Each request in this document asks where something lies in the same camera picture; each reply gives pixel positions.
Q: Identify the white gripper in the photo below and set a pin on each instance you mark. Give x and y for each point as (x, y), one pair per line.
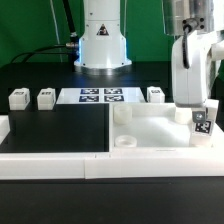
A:
(195, 64)

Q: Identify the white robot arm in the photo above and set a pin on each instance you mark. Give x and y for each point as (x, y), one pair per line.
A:
(197, 25)

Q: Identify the white U-shaped obstacle fence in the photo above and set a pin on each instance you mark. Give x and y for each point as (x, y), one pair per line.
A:
(179, 162)

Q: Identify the white marker sheet with tags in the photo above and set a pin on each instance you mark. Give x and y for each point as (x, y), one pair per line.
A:
(100, 95)

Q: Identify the white square table top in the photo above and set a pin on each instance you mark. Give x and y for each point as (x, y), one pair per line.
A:
(144, 126)

